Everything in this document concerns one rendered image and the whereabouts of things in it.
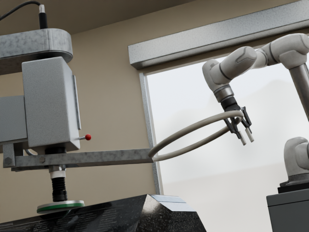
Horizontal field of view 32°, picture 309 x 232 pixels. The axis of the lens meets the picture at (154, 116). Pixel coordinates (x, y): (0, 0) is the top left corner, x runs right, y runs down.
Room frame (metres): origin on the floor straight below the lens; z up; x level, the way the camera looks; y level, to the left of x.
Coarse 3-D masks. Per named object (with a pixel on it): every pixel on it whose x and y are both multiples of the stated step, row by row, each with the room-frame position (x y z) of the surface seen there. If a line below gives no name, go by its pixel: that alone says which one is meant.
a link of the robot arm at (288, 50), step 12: (288, 36) 2.75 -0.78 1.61; (300, 36) 2.71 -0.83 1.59; (276, 48) 2.78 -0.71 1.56; (288, 48) 2.74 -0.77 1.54; (300, 48) 2.72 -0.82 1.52; (276, 60) 2.83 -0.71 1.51; (288, 60) 2.78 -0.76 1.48; (300, 60) 2.77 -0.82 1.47; (300, 72) 2.80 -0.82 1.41; (300, 84) 2.83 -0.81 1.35; (300, 96) 2.87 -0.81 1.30
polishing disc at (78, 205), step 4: (60, 204) 2.38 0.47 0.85; (64, 204) 2.38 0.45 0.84; (68, 204) 2.39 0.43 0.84; (72, 204) 2.40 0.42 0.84; (76, 204) 2.42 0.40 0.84; (80, 204) 2.44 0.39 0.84; (84, 204) 2.48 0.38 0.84; (40, 208) 2.41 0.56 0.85; (44, 208) 2.39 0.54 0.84; (48, 208) 2.38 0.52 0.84; (52, 208) 2.38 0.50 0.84; (56, 208) 2.38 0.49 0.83; (60, 208) 2.40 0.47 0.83; (64, 208) 2.42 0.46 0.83; (68, 208) 2.45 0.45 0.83; (72, 208) 2.47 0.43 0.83; (40, 212) 2.45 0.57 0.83; (44, 212) 2.48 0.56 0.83; (48, 212) 2.51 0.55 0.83; (52, 212) 2.53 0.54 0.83
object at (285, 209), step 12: (288, 192) 2.94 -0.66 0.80; (300, 192) 2.92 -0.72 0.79; (276, 204) 2.96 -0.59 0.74; (288, 204) 2.94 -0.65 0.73; (300, 204) 2.92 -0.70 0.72; (276, 216) 2.96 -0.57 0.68; (288, 216) 2.95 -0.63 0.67; (300, 216) 2.93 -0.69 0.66; (276, 228) 2.97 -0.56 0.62; (288, 228) 2.95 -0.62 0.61; (300, 228) 2.93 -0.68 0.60
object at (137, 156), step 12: (24, 156) 2.43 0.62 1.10; (36, 156) 2.43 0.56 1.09; (48, 156) 2.43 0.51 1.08; (60, 156) 2.43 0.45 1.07; (72, 156) 2.42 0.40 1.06; (84, 156) 2.42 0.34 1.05; (96, 156) 2.42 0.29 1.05; (108, 156) 2.42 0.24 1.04; (120, 156) 2.42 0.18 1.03; (132, 156) 2.41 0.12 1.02; (144, 156) 2.41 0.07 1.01; (12, 168) 2.54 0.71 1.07; (24, 168) 2.54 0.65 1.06; (36, 168) 2.54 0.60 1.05; (48, 168) 2.54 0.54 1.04
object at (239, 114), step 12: (204, 120) 2.22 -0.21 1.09; (216, 120) 2.24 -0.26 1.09; (240, 120) 2.47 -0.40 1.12; (180, 132) 2.23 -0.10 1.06; (216, 132) 2.65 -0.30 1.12; (168, 144) 2.28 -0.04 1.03; (192, 144) 2.69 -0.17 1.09; (204, 144) 2.68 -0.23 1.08; (156, 156) 2.55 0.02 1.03; (168, 156) 2.63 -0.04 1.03
